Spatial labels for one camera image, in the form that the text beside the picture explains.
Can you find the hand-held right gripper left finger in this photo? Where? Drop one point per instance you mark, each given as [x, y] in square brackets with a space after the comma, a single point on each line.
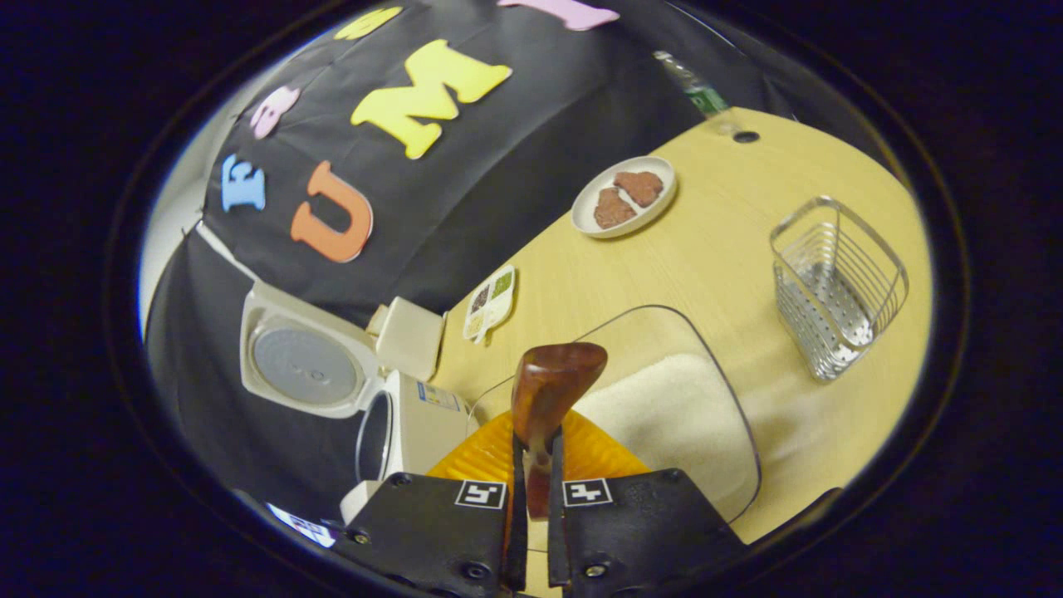
[516, 531]

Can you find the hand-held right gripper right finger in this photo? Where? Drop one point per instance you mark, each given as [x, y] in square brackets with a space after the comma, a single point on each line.
[558, 540]

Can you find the brown wooden spoon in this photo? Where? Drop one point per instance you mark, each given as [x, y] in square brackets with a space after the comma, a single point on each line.
[552, 382]

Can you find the white rice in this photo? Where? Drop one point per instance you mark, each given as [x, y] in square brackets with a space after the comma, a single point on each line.
[664, 415]

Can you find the white rice cooker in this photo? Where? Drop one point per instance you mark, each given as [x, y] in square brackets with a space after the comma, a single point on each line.
[307, 365]

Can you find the white toaster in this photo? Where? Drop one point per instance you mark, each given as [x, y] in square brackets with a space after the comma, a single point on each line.
[411, 336]

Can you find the white divided sauce dish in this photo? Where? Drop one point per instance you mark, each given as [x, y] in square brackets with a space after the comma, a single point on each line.
[490, 303]

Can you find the clear glass dish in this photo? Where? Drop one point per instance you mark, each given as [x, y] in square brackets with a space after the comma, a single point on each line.
[648, 328]

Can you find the white round plate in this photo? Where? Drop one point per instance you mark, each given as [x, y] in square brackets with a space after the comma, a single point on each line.
[585, 224]

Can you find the black backdrop cloth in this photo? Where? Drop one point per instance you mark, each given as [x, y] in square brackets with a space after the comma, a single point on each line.
[515, 183]

